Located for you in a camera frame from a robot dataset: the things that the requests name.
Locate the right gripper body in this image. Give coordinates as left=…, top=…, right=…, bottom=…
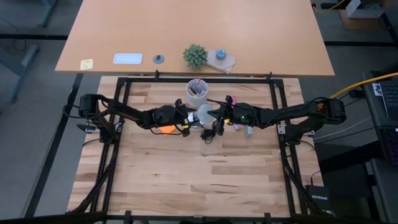
left=230, top=101, right=261, bottom=129

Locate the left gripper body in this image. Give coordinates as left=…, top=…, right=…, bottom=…
left=154, top=105, right=188, bottom=129

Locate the black lamp power cord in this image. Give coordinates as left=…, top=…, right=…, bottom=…
left=200, top=119, right=221, bottom=145

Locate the white reflector lightbulb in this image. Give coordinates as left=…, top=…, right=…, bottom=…
left=197, top=103, right=219, bottom=130

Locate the orange sticky note pad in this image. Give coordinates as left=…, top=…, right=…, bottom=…
left=158, top=124, right=177, bottom=136

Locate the white textured pen cup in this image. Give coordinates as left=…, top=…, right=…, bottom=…
left=185, top=78, right=210, bottom=109

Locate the green succulent plant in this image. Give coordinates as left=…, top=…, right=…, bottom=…
left=182, top=44, right=208, bottom=70

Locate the white rectangular tray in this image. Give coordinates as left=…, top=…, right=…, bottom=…
left=113, top=53, right=144, bottom=65

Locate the light wooden desk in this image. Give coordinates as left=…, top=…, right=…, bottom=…
left=55, top=0, right=336, bottom=78

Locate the yellow sticky note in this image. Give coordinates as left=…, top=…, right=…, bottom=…
left=80, top=58, right=94, bottom=71

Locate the black Netgear router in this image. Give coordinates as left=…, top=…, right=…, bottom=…
left=305, top=184, right=331, bottom=213

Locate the brown cardboard box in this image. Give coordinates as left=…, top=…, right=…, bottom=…
left=338, top=8, right=391, bottom=32

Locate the black laptop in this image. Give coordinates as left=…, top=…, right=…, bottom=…
left=379, top=78, right=398, bottom=121

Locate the black electronics case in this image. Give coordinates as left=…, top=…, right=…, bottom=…
left=376, top=124, right=398, bottom=166

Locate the grey box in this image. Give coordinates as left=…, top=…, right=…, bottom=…
left=345, top=0, right=386, bottom=19

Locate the grey metal desk leg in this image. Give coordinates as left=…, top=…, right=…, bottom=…
left=39, top=0, right=59, bottom=28
left=0, top=44, right=40, bottom=105

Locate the black aluminium table frame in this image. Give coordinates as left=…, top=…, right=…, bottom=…
left=67, top=70, right=335, bottom=224

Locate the yellow cable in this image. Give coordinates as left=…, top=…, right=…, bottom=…
left=329, top=72, right=398, bottom=100
left=312, top=0, right=346, bottom=14

